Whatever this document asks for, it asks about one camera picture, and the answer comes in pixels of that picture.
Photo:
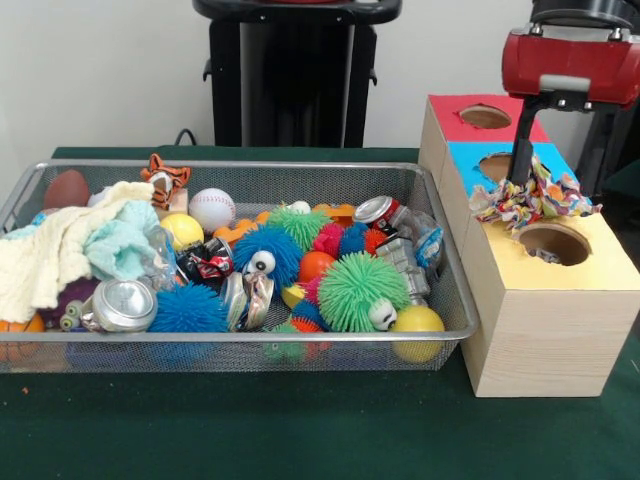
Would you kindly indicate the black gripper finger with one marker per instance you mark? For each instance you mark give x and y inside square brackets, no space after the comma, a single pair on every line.
[601,145]
[522,145]

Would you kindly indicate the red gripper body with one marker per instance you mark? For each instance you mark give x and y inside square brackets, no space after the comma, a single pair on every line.
[565,60]

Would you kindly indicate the green spiky ball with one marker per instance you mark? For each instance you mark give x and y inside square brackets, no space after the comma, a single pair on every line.
[357,290]

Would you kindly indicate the mint green cloth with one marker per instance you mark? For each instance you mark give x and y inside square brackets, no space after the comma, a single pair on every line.
[125,245]

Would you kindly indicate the cream knitted cloth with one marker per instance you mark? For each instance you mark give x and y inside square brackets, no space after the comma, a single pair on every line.
[50,250]

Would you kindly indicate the wooden box with three holes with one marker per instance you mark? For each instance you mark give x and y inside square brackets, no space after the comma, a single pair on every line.
[550,340]

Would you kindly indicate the silver mesh bin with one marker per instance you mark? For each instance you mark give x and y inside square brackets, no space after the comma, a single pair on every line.
[200,336]

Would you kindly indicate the dark green table cloth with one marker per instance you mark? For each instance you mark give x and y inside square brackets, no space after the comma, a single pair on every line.
[627,200]
[250,425]

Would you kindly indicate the yellow ball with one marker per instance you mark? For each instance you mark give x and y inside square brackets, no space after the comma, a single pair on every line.
[420,325]

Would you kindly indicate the green spiky toy with eyes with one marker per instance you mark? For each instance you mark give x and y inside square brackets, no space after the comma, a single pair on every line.
[300,225]

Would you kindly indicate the blue spiky ball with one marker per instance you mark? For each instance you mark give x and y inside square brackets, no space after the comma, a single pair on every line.
[187,310]
[280,245]

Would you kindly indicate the white baseball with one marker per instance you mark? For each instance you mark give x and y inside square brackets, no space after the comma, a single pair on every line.
[212,210]

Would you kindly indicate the tiger plush toy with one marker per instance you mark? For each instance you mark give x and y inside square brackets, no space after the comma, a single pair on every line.
[165,182]

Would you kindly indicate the crushed silver can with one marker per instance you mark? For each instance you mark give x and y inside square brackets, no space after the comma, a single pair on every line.
[120,305]

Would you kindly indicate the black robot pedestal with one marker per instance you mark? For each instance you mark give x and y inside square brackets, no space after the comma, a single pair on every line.
[300,75]

